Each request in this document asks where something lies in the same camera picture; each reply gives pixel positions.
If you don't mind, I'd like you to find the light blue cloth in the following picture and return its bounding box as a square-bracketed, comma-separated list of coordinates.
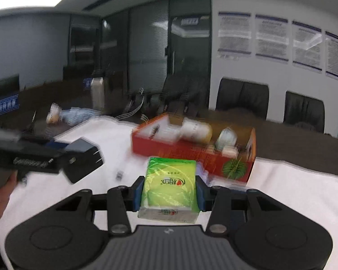
[59, 107, 102, 125]

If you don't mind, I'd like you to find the steel thermos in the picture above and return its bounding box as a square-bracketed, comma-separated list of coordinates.
[91, 76, 105, 111]

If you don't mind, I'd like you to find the clear plastic bag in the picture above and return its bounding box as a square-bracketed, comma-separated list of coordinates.
[215, 127, 239, 151]

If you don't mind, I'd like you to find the green tissue pack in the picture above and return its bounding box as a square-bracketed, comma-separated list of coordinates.
[137, 157, 200, 224]

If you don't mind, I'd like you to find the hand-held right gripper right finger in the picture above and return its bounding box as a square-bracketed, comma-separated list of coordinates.
[196, 175, 306, 234]

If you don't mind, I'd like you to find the white cable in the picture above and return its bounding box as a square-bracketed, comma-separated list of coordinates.
[115, 90, 145, 121]

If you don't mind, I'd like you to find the person's left hand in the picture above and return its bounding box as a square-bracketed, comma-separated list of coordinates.
[0, 171, 19, 221]

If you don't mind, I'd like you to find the orange white packet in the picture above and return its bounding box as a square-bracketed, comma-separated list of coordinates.
[46, 103, 62, 124]

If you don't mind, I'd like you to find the red cardboard box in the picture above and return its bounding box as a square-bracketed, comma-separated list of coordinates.
[130, 112, 257, 183]

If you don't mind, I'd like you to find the black charger block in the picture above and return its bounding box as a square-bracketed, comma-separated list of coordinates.
[62, 138, 104, 185]

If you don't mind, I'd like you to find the white plush sheep toy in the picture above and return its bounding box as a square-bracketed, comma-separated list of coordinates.
[181, 118, 214, 144]

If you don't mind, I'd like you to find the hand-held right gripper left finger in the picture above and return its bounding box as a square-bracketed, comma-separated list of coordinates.
[35, 176, 145, 235]

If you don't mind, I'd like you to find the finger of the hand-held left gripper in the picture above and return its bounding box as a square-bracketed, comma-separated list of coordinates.
[13, 153, 74, 175]
[20, 134, 74, 154]

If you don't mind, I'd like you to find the white towel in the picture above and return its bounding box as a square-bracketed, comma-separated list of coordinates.
[0, 117, 338, 270]

